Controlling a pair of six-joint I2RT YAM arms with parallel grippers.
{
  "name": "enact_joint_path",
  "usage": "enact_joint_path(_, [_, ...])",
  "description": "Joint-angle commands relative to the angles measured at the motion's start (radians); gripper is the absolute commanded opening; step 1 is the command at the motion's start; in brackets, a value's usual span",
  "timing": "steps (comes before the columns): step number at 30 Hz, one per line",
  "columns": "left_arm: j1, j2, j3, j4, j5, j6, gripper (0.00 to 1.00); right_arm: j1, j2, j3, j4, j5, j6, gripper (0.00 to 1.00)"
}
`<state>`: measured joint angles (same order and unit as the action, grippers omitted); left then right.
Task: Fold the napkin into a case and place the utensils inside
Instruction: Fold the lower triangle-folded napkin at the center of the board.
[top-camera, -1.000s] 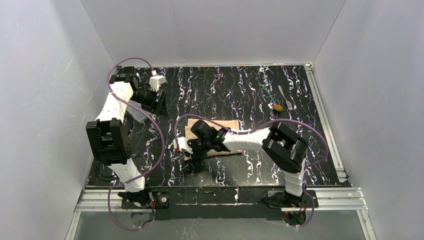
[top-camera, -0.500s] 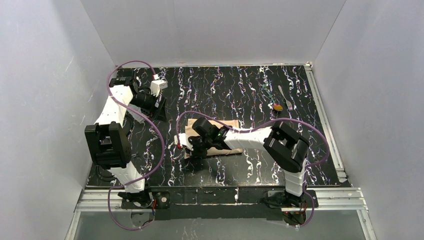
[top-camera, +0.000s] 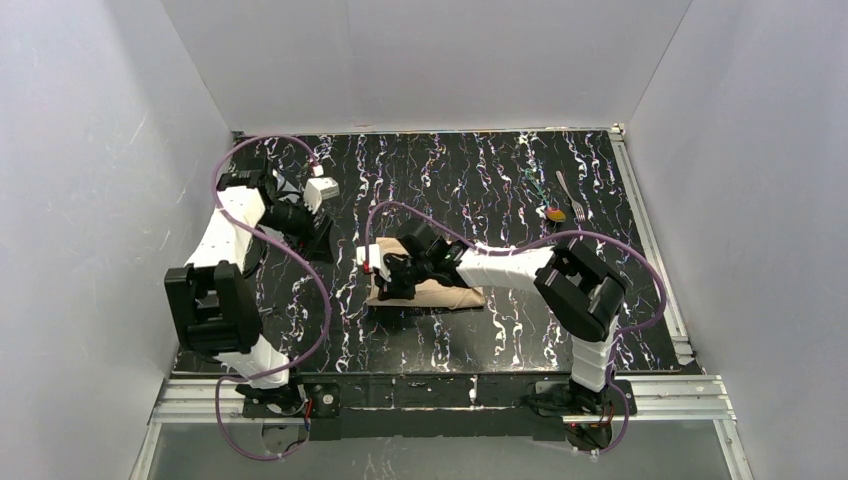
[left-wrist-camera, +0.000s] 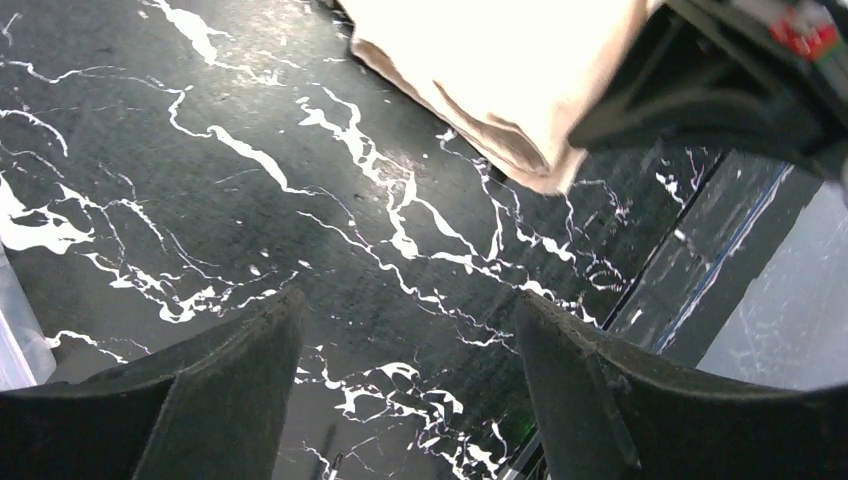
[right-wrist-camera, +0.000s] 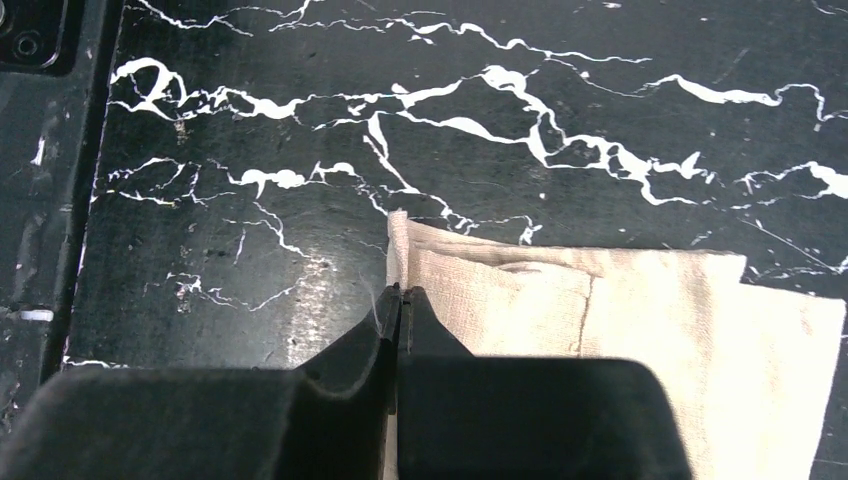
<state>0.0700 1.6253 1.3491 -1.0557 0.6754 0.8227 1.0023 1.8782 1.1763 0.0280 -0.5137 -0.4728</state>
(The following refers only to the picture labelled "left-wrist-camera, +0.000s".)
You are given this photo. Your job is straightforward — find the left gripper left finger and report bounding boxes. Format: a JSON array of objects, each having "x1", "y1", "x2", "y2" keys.
[{"x1": 1, "y1": 287, "x2": 309, "y2": 479}]

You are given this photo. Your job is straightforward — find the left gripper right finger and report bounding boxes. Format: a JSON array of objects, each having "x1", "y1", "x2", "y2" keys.
[{"x1": 514, "y1": 292, "x2": 847, "y2": 479}]

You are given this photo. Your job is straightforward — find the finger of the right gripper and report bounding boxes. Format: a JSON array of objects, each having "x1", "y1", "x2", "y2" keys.
[{"x1": 569, "y1": 1, "x2": 847, "y2": 183}]

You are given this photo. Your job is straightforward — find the beige cloth napkin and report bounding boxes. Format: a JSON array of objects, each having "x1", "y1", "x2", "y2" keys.
[{"x1": 342, "y1": 0, "x2": 657, "y2": 195}]

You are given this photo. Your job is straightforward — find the clear plastic screw box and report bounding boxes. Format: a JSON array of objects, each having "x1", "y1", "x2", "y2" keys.
[{"x1": 1, "y1": 249, "x2": 56, "y2": 391}]

